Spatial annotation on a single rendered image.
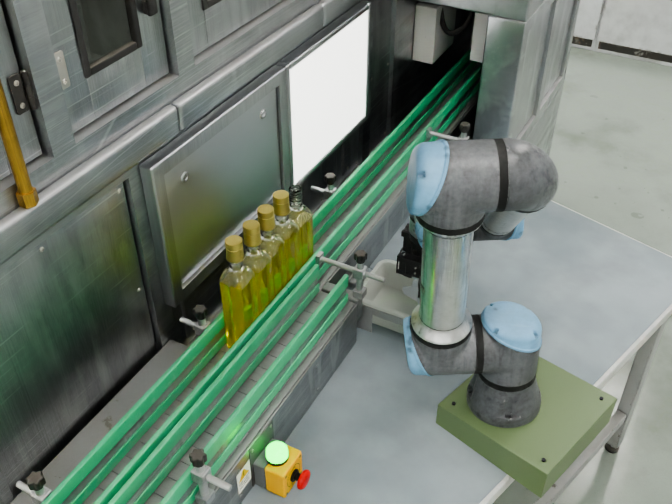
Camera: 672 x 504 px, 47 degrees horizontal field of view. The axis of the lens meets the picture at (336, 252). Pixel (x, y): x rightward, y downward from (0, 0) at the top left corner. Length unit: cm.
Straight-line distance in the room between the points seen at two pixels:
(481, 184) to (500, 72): 115
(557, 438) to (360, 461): 39
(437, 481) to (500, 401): 20
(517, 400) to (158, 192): 80
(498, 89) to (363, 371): 97
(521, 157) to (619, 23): 398
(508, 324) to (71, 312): 80
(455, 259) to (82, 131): 65
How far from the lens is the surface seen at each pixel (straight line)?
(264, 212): 156
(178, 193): 153
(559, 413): 169
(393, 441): 168
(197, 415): 149
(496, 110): 238
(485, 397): 161
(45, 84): 125
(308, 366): 164
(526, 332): 151
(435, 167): 120
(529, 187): 123
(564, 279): 211
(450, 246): 130
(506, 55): 230
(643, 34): 517
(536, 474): 160
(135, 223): 150
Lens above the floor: 208
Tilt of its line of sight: 39 degrees down
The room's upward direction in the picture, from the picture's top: straight up
